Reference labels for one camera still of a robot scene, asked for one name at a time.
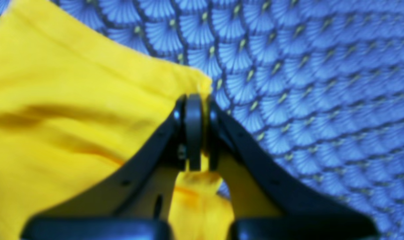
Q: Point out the blue fan-patterned tablecloth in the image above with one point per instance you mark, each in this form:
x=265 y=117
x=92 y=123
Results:
x=319 y=83

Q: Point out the right gripper white left finger image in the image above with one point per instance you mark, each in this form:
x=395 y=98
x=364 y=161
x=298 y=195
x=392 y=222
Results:
x=132 y=203

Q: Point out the yellow T-shirt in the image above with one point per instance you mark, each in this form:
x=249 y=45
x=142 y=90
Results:
x=74 y=107

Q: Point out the right gripper white right finger image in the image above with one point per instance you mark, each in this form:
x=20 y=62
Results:
x=269 y=203

